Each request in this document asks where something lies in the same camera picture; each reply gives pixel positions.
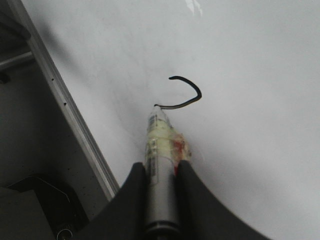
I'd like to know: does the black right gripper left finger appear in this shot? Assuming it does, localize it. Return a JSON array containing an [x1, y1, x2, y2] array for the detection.
[[74, 162, 147, 240]]

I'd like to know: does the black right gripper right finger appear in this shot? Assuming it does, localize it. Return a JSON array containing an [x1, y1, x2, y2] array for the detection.
[[175, 160, 268, 240]]

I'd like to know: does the white taped whiteboard marker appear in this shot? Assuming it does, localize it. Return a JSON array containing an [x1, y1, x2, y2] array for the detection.
[[144, 106, 192, 240]]

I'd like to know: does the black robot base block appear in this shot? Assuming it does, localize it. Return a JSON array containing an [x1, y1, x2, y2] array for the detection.
[[0, 174, 89, 240]]

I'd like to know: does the grey metal bar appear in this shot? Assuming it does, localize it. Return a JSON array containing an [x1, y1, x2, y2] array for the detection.
[[0, 51, 34, 72]]

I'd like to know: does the white whiteboard with aluminium frame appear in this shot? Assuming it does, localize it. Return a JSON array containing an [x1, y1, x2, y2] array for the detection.
[[10, 0, 320, 240]]

